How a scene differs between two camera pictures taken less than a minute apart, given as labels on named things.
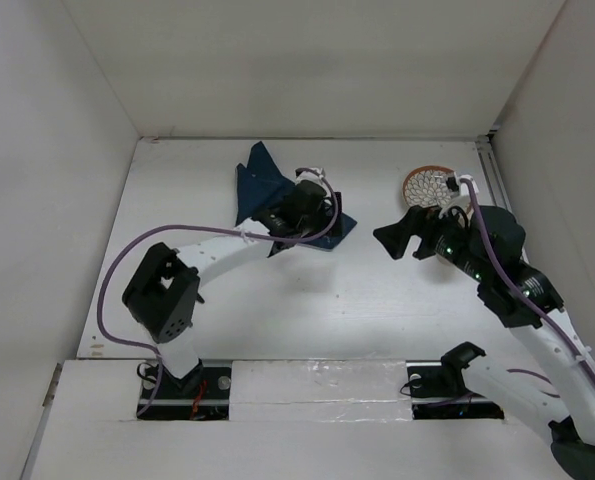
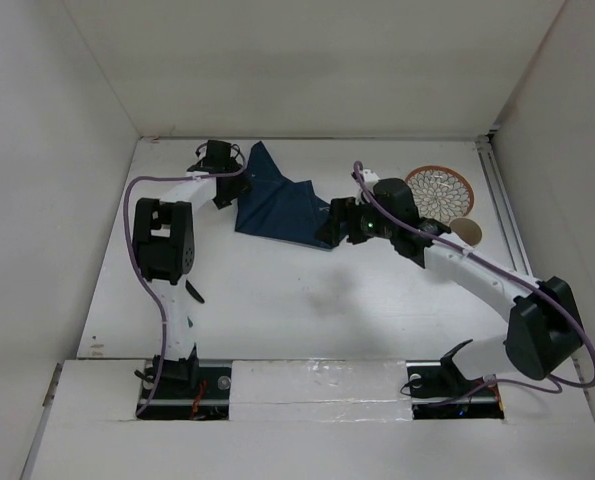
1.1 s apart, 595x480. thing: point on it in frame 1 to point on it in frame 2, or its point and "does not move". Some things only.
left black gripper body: (310, 225) to (236, 185)
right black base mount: (440, 391) does not move
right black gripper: (395, 236) to (342, 210)
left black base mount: (202, 393) does not move
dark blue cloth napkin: (262, 183) does not move
